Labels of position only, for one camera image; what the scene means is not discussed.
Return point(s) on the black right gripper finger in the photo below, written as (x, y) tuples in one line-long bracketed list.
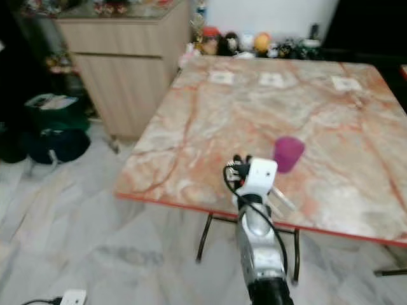
[(247, 159), (236, 161)]

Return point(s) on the silver metal fork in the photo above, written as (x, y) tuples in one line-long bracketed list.
[(285, 200)]

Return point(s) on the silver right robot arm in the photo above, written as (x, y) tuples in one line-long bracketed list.
[(259, 249)]

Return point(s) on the purple plastic cup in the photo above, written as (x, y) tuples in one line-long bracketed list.
[(288, 153)]

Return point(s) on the white square coaster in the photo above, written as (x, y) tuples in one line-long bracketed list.
[(272, 80), (346, 83), (221, 77)]

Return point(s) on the black figurine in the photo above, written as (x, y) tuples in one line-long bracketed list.
[(229, 44)]

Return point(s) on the orange figurine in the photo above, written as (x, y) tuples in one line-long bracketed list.
[(262, 43)]

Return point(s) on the white figurine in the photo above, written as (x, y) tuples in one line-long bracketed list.
[(246, 42)]

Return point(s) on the light wooden cabinet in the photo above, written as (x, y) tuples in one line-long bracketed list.
[(127, 75)]

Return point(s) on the dark blue bag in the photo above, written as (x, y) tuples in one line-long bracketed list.
[(57, 147)]

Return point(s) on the green bag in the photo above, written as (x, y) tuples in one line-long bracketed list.
[(56, 114)]

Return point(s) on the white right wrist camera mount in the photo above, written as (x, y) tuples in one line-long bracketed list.
[(261, 176)]

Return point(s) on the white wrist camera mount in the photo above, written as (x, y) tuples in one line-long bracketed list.
[(261, 176), (74, 298)]

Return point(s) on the black metal table frame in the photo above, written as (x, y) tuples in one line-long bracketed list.
[(204, 238)]

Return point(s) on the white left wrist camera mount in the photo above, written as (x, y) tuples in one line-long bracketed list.
[(74, 298)]

